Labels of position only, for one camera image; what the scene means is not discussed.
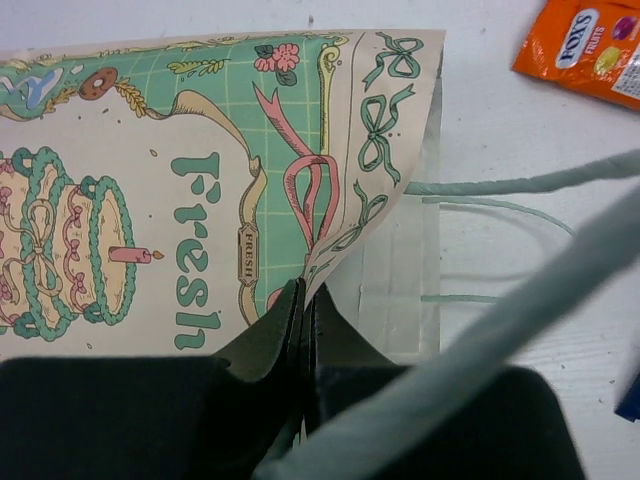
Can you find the blue green crisps packet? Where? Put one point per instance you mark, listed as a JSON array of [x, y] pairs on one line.
[[627, 393]]

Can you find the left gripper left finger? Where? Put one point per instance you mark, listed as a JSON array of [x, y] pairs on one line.
[[195, 417]]

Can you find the green printed paper bag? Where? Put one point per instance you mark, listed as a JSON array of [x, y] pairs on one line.
[[156, 198]]

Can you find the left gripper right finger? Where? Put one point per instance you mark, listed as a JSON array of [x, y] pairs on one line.
[[516, 406]]

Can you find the orange snack packet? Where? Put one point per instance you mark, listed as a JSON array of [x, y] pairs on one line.
[[589, 47]]

